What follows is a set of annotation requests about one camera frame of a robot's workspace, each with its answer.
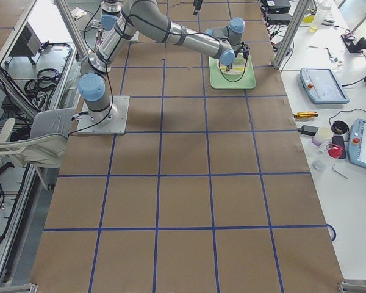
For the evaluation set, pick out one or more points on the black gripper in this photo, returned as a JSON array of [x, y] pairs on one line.
[[231, 61]]

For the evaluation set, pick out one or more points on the white round plate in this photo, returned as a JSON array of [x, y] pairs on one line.
[[223, 70]]

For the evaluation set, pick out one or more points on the mint green tray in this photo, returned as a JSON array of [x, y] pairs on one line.
[[218, 80]]

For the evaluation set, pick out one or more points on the blue teach pendant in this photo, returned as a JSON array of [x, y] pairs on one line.
[[357, 143], [322, 86]]

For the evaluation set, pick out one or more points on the yellow orange tool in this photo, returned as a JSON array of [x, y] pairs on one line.
[[305, 115]]

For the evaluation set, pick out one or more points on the black power adapter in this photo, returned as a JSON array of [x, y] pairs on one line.
[[308, 130]]

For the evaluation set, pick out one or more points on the white cup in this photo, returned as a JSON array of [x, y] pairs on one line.
[[322, 135]]

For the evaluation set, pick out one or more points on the red round object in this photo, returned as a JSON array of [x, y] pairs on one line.
[[335, 151]]

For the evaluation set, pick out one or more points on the grey office chair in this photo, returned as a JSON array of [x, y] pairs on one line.
[[46, 144]]

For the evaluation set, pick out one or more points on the aluminium frame post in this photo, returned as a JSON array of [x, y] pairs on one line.
[[292, 28]]

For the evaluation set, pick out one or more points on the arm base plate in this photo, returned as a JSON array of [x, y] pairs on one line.
[[134, 38], [110, 121]]

